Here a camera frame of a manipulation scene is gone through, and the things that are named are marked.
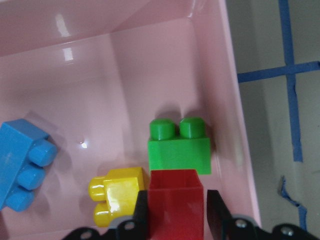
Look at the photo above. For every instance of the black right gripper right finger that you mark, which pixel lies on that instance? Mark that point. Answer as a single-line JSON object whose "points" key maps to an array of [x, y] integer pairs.
{"points": [[218, 216]]}

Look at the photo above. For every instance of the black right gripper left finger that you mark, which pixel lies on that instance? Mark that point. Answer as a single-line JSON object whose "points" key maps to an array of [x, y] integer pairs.
{"points": [[141, 217]]}

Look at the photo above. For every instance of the yellow toy block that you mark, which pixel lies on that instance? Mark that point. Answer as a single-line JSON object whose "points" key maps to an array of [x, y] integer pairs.
{"points": [[116, 194]]}

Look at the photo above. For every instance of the red toy block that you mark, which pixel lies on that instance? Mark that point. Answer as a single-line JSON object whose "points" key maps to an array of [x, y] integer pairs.
{"points": [[175, 205]]}

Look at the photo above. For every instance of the green toy block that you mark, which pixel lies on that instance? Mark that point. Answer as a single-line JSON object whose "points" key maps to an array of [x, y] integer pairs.
{"points": [[182, 147]]}

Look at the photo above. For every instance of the blue toy block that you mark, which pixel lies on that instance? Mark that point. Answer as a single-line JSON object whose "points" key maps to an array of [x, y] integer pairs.
{"points": [[25, 150]]}

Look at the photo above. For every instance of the pink plastic box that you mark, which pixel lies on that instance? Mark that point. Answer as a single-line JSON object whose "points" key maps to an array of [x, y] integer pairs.
{"points": [[94, 73]]}

